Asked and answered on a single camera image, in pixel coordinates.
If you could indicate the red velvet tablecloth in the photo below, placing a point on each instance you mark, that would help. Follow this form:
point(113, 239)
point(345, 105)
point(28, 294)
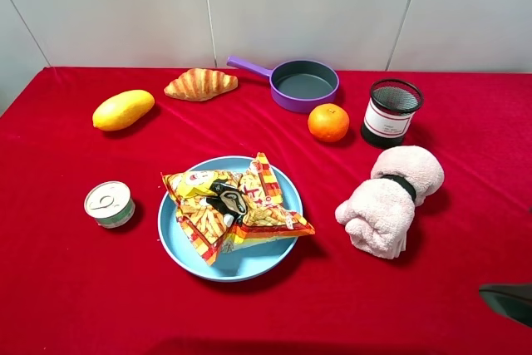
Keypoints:
point(70, 286)

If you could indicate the orange tangerine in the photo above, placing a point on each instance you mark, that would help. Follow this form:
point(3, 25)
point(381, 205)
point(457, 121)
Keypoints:
point(328, 123)

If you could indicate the croissant bread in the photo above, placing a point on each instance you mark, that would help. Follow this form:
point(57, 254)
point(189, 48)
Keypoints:
point(199, 84)

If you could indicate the small pull-tab tin can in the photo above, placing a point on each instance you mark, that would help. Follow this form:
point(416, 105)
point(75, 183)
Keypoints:
point(110, 204)

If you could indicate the light blue round plate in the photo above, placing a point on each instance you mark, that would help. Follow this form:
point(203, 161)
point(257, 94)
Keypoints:
point(242, 264)

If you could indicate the purple toy frying pan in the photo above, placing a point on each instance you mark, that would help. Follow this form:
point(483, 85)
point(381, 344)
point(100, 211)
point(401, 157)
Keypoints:
point(298, 85)

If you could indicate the black mesh pen holder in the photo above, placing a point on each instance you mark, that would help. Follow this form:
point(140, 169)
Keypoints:
point(391, 107)

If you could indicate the orange snack chips bag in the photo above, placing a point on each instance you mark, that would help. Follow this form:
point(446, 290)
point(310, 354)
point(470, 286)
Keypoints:
point(222, 210)

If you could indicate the rolled pink towel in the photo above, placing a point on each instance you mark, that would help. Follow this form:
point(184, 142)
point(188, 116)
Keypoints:
point(379, 212)

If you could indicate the yellow mango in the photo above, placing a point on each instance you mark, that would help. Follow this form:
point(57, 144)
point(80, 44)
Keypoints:
point(122, 110)

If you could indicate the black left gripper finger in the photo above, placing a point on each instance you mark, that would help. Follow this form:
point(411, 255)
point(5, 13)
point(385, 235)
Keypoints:
point(513, 301)

